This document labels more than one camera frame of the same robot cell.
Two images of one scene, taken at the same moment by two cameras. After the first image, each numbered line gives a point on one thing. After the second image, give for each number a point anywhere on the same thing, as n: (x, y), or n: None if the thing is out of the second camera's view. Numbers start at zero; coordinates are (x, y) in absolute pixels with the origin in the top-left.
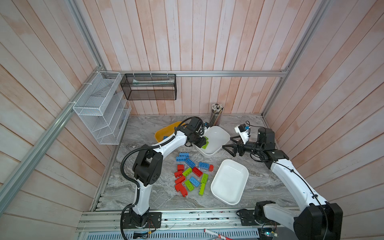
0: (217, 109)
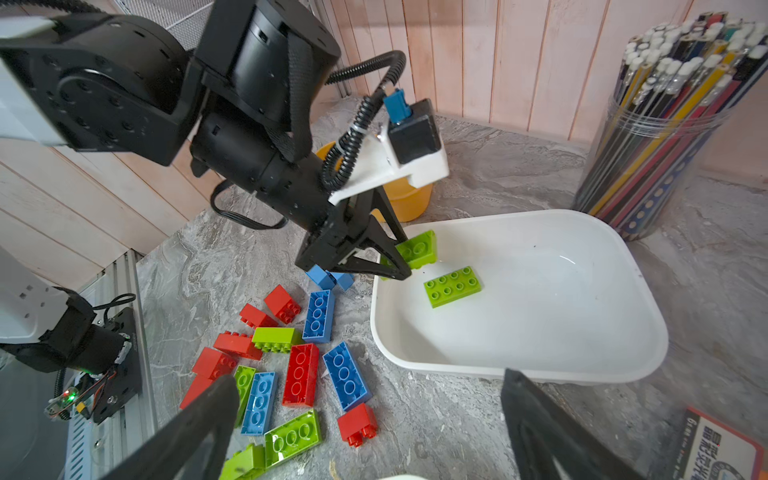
0: (679, 81)
